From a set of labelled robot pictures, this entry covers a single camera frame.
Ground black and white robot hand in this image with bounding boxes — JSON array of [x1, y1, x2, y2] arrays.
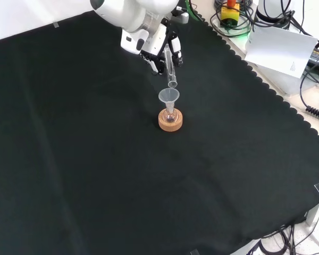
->
[[121, 24, 183, 77]]

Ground pale board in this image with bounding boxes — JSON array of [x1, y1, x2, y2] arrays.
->
[[244, 24, 318, 79]]

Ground black bench cloth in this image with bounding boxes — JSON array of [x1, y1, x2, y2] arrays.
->
[[0, 0, 319, 255]]

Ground clear glass graduated cylinder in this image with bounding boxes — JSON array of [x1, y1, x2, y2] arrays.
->
[[163, 44, 179, 89]]

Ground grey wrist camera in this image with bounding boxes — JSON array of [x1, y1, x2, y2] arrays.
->
[[171, 12, 190, 26]]

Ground small glass round-bottom flask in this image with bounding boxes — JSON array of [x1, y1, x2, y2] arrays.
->
[[163, 106, 179, 123]]

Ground black coiled cable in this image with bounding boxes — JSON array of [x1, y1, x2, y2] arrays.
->
[[299, 71, 319, 121]]

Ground clear plastic funnel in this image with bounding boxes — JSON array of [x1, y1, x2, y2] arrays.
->
[[158, 88, 180, 114]]

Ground yellow stop button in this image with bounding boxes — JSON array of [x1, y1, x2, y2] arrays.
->
[[219, 0, 241, 28]]

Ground green cable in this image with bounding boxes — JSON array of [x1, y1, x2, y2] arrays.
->
[[184, 0, 203, 21]]

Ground cork ring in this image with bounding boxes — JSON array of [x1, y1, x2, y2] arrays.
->
[[158, 107, 183, 132]]

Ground black cable bundle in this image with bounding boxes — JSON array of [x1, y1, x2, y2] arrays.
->
[[251, 222, 319, 255]]

